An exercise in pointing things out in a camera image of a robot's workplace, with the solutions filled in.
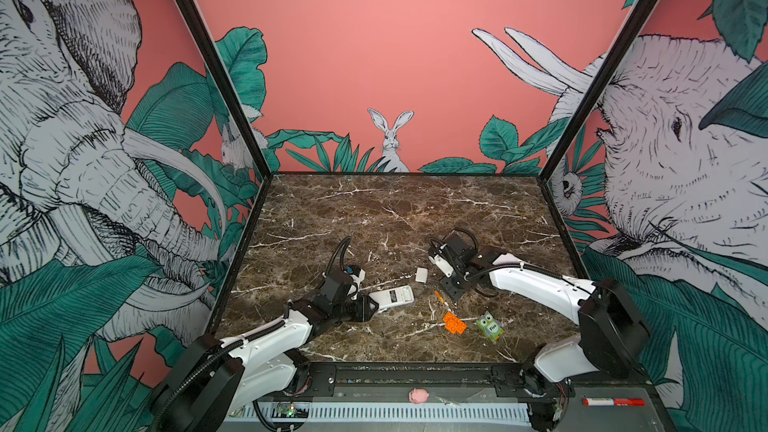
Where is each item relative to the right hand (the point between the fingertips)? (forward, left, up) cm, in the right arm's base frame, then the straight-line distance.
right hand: (446, 280), depth 86 cm
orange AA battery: (-3, +2, -5) cm, 6 cm away
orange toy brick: (-11, -2, -5) cm, 12 cm away
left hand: (-6, +21, -3) cm, 22 cm away
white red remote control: (-4, +16, -4) cm, 17 cm away
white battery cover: (+4, +7, -6) cm, 10 cm away
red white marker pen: (-29, -38, -5) cm, 48 cm away
